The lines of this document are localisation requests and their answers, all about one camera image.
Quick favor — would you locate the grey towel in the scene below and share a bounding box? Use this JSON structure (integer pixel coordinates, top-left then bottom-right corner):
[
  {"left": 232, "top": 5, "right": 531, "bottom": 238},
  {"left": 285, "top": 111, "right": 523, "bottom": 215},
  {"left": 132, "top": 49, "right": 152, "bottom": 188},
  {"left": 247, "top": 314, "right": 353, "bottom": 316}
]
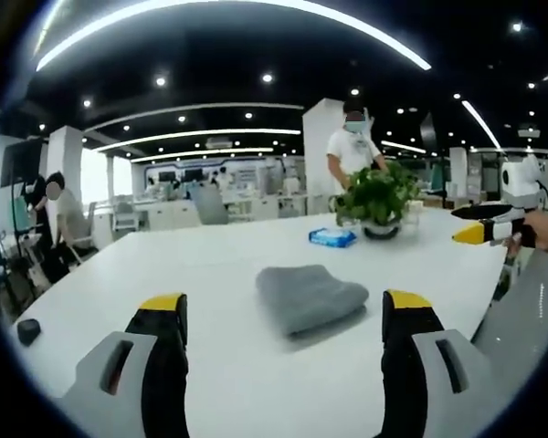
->
[{"left": 255, "top": 264, "right": 371, "bottom": 339}]

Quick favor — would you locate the person's light grey clothing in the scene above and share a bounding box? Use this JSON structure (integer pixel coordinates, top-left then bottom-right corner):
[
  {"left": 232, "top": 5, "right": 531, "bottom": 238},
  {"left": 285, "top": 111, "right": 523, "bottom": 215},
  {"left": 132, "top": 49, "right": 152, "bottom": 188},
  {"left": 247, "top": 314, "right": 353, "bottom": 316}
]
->
[{"left": 470, "top": 248, "right": 548, "bottom": 414}]

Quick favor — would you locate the green potted plant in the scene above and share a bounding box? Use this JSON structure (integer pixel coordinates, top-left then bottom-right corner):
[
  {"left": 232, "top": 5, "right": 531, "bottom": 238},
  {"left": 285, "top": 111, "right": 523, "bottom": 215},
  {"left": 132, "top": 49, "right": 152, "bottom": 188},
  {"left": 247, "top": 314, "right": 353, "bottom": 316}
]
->
[{"left": 330, "top": 162, "right": 424, "bottom": 241}]

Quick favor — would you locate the blue wet wipes pack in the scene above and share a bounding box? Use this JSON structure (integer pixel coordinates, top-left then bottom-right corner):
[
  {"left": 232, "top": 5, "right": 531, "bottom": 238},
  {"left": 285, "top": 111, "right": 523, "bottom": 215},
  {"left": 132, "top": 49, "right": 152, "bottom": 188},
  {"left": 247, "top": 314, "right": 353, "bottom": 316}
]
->
[{"left": 308, "top": 226, "right": 358, "bottom": 249}]

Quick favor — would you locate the small black object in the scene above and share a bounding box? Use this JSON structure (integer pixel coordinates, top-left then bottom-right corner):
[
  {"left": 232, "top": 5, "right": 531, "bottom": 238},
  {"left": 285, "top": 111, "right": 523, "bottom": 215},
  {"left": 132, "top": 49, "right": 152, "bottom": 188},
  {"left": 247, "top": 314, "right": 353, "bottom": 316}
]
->
[{"left": 16, "top": 318, "right": 43, "bottom": 348}]

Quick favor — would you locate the white chair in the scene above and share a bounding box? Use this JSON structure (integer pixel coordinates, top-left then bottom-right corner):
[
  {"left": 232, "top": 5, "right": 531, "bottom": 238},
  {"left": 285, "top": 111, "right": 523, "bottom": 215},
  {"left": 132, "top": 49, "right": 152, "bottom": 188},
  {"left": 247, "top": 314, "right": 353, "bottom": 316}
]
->
[{"left": 112, "top": 202, "right": 141, "bottom": 233}]

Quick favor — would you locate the grey office chair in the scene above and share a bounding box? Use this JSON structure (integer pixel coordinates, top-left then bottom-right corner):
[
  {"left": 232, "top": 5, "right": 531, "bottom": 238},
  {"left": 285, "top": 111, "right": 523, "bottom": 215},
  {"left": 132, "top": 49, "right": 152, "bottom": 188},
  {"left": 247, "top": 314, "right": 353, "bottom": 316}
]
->
[{"left": 189, "top": 186, "right": 230, "bottom": 225}]

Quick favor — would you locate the black wall screen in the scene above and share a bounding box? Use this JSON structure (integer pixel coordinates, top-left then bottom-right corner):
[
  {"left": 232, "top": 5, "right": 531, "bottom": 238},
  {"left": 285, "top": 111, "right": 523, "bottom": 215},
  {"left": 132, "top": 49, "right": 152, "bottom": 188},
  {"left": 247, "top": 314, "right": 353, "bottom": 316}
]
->
[{"left": 1, "top": 138, "right": 45, "bottom": 189}]

